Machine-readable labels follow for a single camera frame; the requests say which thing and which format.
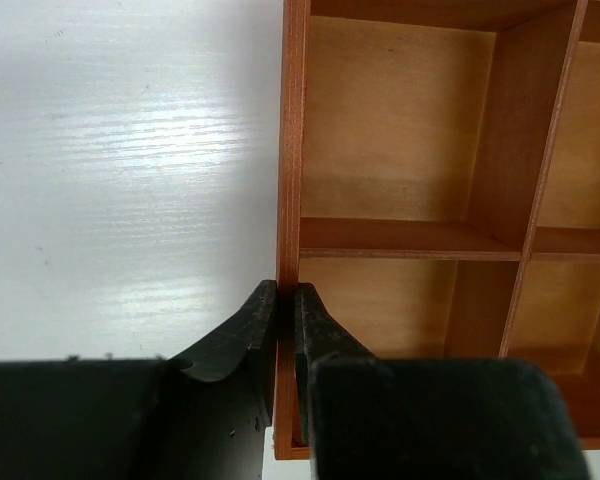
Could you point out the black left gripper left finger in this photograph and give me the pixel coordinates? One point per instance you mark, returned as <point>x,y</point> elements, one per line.
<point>201,414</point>

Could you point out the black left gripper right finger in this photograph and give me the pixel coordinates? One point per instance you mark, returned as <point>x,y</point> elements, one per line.
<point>477,418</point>

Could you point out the orange compartment tray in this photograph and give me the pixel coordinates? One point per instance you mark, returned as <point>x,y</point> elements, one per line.
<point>439,180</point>

